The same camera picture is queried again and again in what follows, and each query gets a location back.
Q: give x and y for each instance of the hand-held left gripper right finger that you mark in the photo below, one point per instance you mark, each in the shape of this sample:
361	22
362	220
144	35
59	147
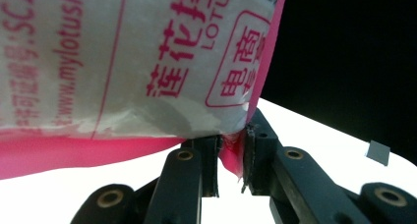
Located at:
259	158

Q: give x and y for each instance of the pink and white sugar bag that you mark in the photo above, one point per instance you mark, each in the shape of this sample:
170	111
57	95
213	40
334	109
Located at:
131	70

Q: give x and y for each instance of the grey table edge bracket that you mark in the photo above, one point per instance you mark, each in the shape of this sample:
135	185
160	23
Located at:
378	152

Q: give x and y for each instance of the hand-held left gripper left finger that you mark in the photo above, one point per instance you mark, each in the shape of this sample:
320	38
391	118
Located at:
209	165

